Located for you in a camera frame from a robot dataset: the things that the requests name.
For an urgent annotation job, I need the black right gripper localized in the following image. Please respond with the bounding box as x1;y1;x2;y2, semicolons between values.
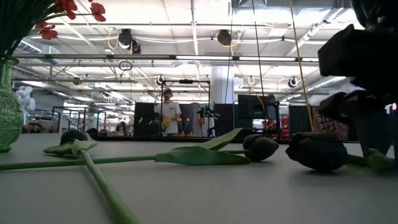
317;24;398;157

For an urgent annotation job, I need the black artificial tulip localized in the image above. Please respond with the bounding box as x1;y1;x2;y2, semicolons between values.
43;129;144;224
285;131;396;172
0;127;280;171

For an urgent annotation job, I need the red artificial flower bunch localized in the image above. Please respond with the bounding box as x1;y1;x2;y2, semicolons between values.
0;0;79;60
0;20;59;60
46;1;107;23

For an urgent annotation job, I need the tall green glass vase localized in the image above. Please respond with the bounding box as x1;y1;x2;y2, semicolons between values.
0;55;24;153

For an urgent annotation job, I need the patterned tapestry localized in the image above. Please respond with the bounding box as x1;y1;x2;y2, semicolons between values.
312;105;349;141

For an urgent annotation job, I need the black curtain panel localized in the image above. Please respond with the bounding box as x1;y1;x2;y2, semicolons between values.
288;105;312;135
133;101;156;137
213;103;234;134

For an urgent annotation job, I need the black monitor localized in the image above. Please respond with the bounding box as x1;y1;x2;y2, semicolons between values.
238;94;278;121

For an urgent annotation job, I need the long ceiling light bar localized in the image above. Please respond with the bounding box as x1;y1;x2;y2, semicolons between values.
12;53;321;63

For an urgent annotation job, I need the white column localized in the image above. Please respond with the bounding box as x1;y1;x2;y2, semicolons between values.
210;65;234;105

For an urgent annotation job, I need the grey table mat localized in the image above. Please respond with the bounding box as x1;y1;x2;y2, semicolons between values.
0;133;398;224

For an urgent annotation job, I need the person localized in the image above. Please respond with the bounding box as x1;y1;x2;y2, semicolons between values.
154;88;183;138

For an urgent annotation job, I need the white robot figure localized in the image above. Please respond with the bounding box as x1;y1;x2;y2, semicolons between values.
15;85;37;125

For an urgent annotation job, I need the yellow cable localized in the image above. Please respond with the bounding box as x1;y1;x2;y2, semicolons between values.
289;0;314;131

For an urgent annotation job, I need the black cable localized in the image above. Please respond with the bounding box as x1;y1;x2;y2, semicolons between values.
251;0;269;122

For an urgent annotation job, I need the black metal station frame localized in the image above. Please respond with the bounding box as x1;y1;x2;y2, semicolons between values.
159;79;211;138

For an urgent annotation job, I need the silver ventilation duct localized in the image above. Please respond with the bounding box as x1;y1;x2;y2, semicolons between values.
18;39;60;56

